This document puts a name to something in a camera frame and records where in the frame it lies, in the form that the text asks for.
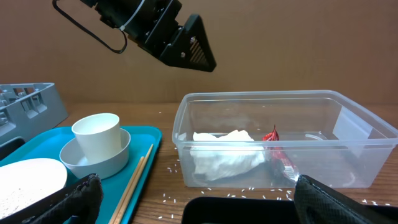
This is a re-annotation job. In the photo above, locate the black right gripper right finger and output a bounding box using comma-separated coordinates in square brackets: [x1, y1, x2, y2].
[294, 175, 397, 224]

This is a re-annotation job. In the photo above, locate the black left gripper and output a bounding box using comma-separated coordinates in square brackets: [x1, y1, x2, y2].
[81, 0, 216, 72]

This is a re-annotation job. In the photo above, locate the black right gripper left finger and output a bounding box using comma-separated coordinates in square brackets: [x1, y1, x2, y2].
[1, 174, 104, 224]

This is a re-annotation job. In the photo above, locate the white cup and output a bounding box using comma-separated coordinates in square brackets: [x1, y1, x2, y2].
[72, 113, 122, 164]

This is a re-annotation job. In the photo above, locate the grey bowl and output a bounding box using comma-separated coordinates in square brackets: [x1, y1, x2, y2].
[59, 128, 131, 179]

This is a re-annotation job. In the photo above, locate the red snack wrapper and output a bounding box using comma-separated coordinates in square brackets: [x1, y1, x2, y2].
[261, 124, 300, 183]

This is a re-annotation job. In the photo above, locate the white napkin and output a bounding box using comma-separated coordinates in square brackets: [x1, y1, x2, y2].
[190, 146, 271, 183]

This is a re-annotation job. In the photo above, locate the wooden chopstick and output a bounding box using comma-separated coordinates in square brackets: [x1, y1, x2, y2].
[108, 156, 146, 224]
[113, 143, 155, 224]

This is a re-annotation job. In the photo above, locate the large white plate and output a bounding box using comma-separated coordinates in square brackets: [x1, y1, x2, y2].
[1, 158, 68, 219]

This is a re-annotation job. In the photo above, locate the teal serving tray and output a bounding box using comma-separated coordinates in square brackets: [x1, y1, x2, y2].
[0, 125, 163, 224]

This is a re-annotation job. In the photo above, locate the clear plastic bin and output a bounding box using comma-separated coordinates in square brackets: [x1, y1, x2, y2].
[172, 90, 397, 189]

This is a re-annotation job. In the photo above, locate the grey dish rack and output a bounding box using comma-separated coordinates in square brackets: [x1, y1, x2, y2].
[1, 83, 68, 145]

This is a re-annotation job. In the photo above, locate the black plastic tray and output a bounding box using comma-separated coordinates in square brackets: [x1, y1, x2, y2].
[181, 195, 398, 224]

